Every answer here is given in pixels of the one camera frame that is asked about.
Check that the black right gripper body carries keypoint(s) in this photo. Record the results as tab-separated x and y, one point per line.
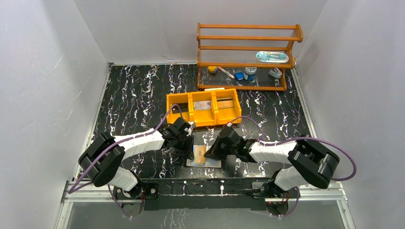
226	150

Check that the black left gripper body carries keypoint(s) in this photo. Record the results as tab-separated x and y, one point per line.
186	139

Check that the beige leather card holder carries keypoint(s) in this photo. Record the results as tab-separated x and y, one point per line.
210	163

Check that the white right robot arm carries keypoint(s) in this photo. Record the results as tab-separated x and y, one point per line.
311	163

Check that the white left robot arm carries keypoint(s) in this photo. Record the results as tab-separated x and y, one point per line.
102	159

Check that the black card in bin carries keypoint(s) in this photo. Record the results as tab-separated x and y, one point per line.
180	108

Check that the brown card in bin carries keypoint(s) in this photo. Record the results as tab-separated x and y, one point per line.
224	103

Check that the silver card in bin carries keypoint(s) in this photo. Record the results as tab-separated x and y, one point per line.
202	105

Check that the middle orange bin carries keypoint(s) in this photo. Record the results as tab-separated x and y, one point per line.
203	117

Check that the orange bin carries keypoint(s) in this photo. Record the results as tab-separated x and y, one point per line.
172	100
223	116
203	117

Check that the right orange bin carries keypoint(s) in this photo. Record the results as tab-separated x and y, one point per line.
223	116

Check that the left orange bin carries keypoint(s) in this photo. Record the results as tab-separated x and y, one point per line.
172	100

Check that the blue small box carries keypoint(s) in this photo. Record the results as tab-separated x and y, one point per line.
239	76

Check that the white marker pen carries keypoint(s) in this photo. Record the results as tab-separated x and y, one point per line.
226	72

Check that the blue white tape roll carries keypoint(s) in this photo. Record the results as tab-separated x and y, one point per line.
250	73

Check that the yellow sponge block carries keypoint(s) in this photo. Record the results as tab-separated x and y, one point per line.
212	69

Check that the orange wooden shelf rack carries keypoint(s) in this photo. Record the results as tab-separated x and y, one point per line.
234	46

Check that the blue packaged item on shelf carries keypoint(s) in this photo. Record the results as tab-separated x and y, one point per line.
272	57

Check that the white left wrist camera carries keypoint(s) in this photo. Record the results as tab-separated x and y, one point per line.
189	128

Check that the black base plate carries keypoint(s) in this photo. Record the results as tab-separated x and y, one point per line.
215	193

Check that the aluminium frame rail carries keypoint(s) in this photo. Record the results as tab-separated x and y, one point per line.
87	192

